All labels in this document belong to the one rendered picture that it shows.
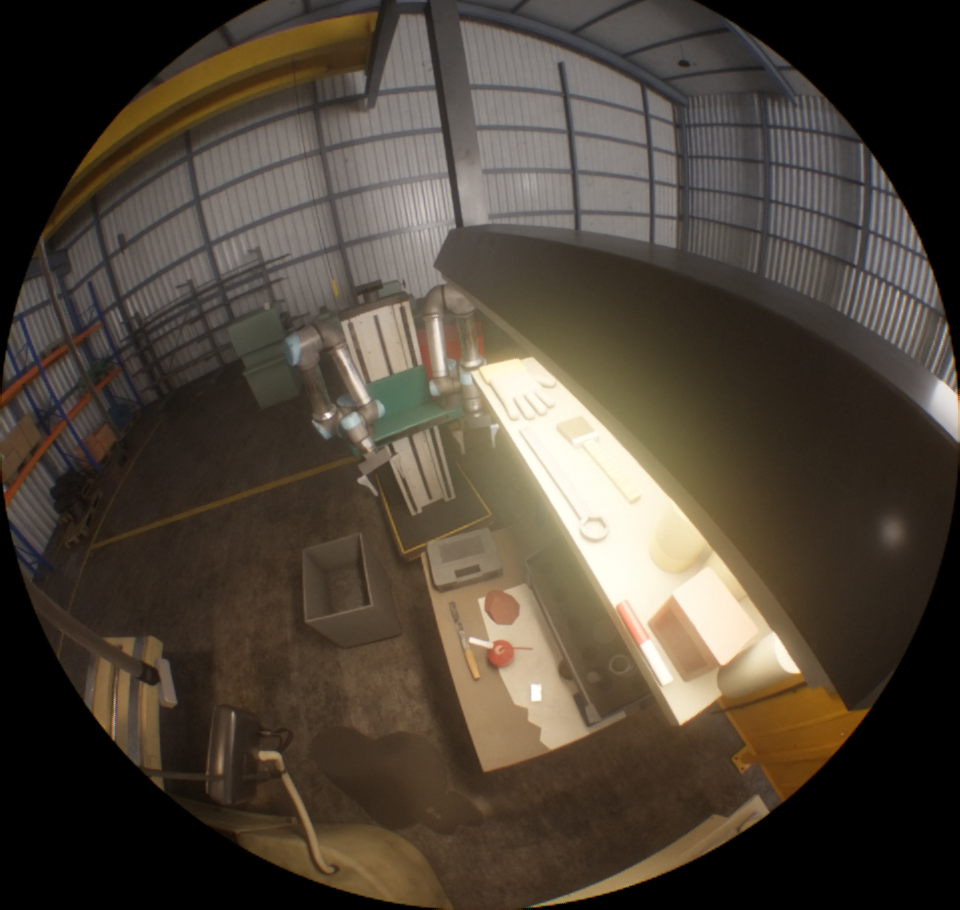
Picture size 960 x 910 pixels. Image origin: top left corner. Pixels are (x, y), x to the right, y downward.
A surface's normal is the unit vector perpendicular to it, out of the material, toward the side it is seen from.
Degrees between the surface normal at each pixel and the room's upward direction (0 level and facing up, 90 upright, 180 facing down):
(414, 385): 90
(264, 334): 90
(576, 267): 58
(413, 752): 0
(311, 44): 90
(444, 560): 0
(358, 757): 0
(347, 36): 90
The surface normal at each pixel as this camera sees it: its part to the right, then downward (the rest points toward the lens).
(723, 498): -0.87, -0.18
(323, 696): -0.11, -0.78
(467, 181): 0.35, 0.54
